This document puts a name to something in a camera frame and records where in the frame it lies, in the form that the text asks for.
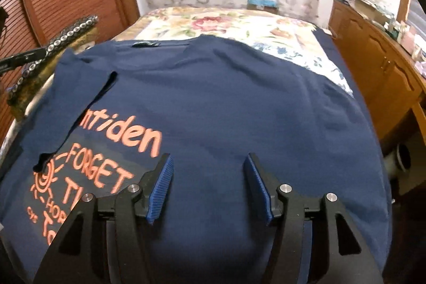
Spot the navy t-shirt with orange print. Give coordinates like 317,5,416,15
0,34,391,284

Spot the wooden dresser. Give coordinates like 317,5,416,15
328,0,426,155

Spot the studded brown bag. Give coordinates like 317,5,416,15
6,14,99,113

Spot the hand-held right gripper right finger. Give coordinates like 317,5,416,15
243,153,385,284

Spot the clutter of small bottles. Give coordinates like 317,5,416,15
336,0,426,80

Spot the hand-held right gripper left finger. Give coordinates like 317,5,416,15
33,154,175,284

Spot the teal cloth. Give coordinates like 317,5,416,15
247,0,279,14

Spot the floral bedspread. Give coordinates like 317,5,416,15
0,6,354,155

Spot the grey waste bin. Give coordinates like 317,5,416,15
382,142,414,179

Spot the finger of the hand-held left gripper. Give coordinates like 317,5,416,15
0,48,49,72

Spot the window blind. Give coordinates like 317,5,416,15
408,0,426,40

